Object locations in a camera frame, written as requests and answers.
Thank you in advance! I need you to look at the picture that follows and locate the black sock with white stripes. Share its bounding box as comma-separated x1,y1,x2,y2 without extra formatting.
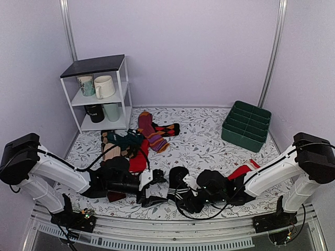
167,166,188,202

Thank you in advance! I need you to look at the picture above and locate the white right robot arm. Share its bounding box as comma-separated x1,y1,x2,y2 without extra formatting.
168,132,334,228

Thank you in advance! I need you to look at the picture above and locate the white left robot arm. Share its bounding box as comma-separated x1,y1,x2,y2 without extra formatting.
1,133,167,227

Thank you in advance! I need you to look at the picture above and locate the floral white table mat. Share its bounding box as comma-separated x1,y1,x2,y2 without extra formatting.
55,108,292,220

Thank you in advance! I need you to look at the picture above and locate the red sock in pile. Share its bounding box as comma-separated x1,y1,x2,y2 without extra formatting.
129,139,149,173

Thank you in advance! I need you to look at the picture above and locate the beige brown striped sock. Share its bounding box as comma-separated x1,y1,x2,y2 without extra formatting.
100,130,127,161

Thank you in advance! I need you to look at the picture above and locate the maroon purple striped sock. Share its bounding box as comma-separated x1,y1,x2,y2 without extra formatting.
138,111,170,153

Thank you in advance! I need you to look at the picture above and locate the dark teal sock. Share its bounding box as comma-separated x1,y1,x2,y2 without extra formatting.
107,129,144,151

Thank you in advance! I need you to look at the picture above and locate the red sock with white cuff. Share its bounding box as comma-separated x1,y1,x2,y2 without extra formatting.
228,159,260,180

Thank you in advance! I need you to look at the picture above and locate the red black argyle sock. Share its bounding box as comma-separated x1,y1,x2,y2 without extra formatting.
151,122,180,137

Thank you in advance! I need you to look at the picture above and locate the pale green mug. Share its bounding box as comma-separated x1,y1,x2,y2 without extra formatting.
103,103,120,122

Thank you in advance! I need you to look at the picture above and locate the black mug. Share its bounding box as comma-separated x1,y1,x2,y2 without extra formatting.
84,104,105,123

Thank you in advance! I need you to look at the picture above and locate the green divided organizer bin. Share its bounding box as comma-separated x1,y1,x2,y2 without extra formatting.
221,100,272,153

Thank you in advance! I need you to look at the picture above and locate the white shelf with black top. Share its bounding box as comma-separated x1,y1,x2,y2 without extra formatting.
60,54,132,133

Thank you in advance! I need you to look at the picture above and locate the cream white mug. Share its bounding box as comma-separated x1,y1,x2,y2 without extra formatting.
94,75,115,99

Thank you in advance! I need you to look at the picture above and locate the teal patterned mug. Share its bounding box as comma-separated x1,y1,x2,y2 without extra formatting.
77,75,95,97

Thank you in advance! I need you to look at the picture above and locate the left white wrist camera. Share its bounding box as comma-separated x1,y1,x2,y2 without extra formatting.
138,169,153,191

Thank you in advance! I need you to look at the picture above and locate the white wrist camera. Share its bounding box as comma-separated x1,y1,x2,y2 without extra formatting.
138,169,153,191
183,174,200,197

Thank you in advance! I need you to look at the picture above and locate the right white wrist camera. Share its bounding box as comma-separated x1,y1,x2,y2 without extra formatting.
183,174,200,197

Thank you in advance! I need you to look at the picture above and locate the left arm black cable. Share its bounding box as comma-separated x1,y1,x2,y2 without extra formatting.
7,146,151,194

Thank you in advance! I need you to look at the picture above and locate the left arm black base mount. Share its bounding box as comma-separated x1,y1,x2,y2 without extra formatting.
51,194,96,233

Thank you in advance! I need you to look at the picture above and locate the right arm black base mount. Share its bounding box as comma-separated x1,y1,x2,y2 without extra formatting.
252,196,297,233

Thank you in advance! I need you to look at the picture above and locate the left aluminium corner post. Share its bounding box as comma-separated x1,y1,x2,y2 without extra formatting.
59,0,77,62

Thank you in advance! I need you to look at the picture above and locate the aluminium corner post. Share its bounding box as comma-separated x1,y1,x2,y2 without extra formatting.
258,0,287,108
59,0,77,62

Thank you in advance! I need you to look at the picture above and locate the right aluminium corner post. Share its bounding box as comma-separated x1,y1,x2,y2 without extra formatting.
258,0,287,108

